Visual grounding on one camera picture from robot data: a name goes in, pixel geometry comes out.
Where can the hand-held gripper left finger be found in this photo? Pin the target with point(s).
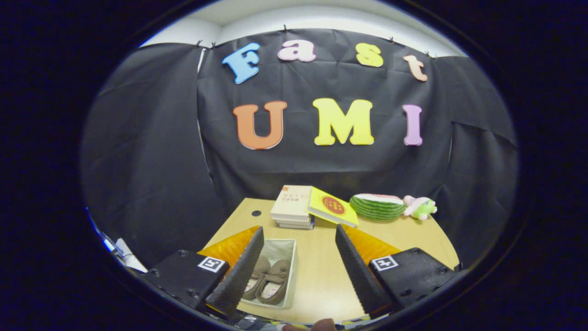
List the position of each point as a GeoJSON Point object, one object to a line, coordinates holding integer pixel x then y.
{"type": "Point", "coordinates": [239, 276]}

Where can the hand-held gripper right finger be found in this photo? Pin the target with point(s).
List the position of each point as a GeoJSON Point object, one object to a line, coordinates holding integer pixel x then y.
{"type": "Point", "coordinates": [360, 276]}

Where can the brown fuzzy shoe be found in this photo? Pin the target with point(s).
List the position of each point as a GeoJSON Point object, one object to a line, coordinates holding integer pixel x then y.
{"type": "Point", "coordinates": [261, 271]}
{"type": "Point", "coordinates": [278, 280]}

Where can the beige fabric storage box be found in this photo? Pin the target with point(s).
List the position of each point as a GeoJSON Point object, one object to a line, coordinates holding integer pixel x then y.
{"type": "Point", "coordinates": [280, 250]}

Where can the watermelon slice plush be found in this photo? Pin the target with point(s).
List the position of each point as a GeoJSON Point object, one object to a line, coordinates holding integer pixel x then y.
{"type": "Point", "coordinates": [376, 209]}

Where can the thin beige book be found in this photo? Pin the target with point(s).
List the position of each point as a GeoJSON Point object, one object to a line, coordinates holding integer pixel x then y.
{"type": "Point", "coordinates": [294, 222]}
{"type": "Point", "coordinates": [296, 226]}

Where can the yellow book with red circle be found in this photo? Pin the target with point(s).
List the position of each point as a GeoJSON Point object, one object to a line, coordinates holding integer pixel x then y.
{"type": "Point", "coordinates": [317, 204]}

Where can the pink and green plush toy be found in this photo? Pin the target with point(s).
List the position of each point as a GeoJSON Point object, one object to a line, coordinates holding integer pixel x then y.
{"type": "Point", "coordinates": [422, 209]}

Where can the thick beige book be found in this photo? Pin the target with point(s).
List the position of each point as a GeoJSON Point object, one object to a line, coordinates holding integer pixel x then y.
{"type": "Point", "coordinates": [294, 202]}

